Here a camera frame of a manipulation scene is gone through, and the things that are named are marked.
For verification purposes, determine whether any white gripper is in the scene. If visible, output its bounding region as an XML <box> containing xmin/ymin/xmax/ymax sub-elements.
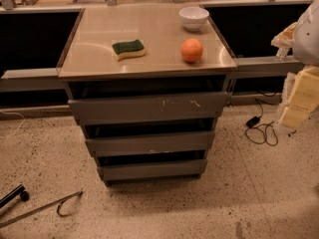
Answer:
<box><xmin>271</xmin><ymin>22</ymin><xmax>319</xmax><ymax>129</ymax></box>

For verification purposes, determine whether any grey bottom drawer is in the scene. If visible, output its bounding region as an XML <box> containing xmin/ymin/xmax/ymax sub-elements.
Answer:
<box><xmin>97</xmin><ymin>159</ymin><xmax>207</xmax><ymax>181</ymax></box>

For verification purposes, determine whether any grey drawer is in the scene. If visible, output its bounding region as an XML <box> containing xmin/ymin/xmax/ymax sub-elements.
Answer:
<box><xmin>69</xmin><ymin>92</ymin><xmax>226</xmax><ymax>125</ymax></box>
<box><xmin>86</xmin><ymin>131</ymin><xmax>214</xmax><ymax>157</ymax></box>
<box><xmin>97</xmin><ymin>159</ymin><xmax>207</xmax><ymax>181</ymax></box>

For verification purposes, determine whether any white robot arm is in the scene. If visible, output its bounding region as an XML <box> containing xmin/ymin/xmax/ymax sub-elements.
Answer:
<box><xmin>271</xmin><ymin>0</ymin><xmax>319</xmax><ymax>129</ymax></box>

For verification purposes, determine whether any grey middle drawer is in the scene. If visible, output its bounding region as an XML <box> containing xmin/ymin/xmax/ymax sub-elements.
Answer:
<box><xmin>86</xmin><ymin>131</ymin><xmax>214</xmax><ymax>157</ymax></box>

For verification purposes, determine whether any grey top drawer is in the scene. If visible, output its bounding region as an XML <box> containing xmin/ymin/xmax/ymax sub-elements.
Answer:
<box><xmin>69</xmin><ymin>92</ymin><xmax>226</xmax><ymax>125</ymax></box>

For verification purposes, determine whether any grey drawer cabinet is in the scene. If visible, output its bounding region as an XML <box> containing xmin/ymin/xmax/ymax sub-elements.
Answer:
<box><xmin>55</xmin><ymin>3</ymin><xmax>238</xmax><ymax>187</ymax></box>

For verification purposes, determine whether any clear plastic water bottle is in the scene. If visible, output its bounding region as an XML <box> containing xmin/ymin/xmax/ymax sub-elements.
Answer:
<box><xmin>276</xmin><ymin>48</ymin><xmax>290</xmax><ymax>61</ymax></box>

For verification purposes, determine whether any orange fruit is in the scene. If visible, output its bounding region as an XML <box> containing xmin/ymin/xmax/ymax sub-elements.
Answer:
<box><xmin>180</xmin><ymin>39</ymin><xmax>203</xmax><ymax>63</ymax></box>

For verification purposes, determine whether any white bowl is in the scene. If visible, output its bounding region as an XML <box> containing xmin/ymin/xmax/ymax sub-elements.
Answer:
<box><xmin>179</xmin><ymin>7</ymin><xmax>209</xmax><ymax>31</ymax></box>

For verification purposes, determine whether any green yellow sponge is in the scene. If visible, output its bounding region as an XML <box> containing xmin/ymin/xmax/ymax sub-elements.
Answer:
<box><xmin>112</xmin><ymin>39</ymin><xmax>146</xmax><ymax>61</ymax></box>

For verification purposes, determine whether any metal rod with hook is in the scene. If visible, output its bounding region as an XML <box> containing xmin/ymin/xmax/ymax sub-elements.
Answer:
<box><xmin>0</xmin><ymin>190</ymin><xmax>83</xmax><ymax>228</ymax></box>

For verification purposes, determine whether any black caster leg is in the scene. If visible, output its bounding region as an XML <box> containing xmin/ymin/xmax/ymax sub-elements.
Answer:
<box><xmin>0</xmin><ymin>184</ymin><xmax>29</xmax><ymax>208</ymax></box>

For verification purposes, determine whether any right grey metal rail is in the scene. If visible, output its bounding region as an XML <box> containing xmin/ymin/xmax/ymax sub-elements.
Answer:
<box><xmin>231</xmin><ymin>56</ymin><xmax>304</xmax><ymax>79</ymax></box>

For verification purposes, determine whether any grey metal rail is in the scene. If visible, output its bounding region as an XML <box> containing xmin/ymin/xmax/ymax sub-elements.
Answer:
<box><xmin>0</xmin><ymin>68</ymin><xmax>64</xmax><ymax>93</ymax></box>
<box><xmin>231</xmin><ymin>56</ymin><xmax>304</xmax><ymax>79</ymax></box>

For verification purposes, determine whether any black power adapter cable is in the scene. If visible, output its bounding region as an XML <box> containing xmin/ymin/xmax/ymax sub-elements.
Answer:
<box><xmin>244</xmin><ymin>91</ymin><xmax>283</xmax><ymax>147</ymax></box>

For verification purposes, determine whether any left grey metal rail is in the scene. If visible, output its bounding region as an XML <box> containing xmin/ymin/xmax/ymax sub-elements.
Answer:
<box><xmin>0</xmin><ymin>68</ymin><xmax>64</xmax><ymax>93</ymax></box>

